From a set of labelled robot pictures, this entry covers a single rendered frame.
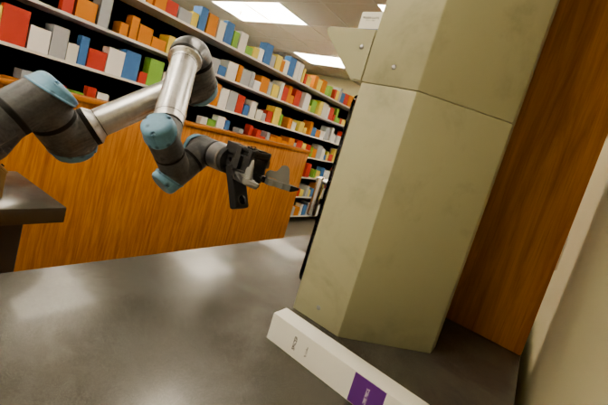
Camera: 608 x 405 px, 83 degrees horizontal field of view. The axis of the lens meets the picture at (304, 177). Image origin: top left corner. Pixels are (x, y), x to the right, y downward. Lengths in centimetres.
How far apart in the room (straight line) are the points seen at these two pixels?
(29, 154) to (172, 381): 204
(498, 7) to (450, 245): 43
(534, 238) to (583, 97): 33
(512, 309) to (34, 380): 90
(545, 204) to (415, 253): 38
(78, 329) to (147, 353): 10
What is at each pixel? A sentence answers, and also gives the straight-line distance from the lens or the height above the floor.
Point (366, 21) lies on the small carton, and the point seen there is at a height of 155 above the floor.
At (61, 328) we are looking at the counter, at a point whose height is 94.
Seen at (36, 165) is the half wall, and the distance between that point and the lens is 248.
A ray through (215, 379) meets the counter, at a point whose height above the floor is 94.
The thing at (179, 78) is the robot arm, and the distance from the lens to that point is 100.
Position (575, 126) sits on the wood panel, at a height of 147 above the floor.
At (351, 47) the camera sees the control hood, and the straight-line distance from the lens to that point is 73.
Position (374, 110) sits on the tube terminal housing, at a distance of 66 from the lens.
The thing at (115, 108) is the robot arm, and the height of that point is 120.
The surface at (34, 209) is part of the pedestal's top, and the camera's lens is 104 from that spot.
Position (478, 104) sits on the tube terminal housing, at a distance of 70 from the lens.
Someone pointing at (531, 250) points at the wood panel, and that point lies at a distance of 97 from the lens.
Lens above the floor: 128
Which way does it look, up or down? 6 degrees down
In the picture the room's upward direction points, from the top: 16 degrees clockwise
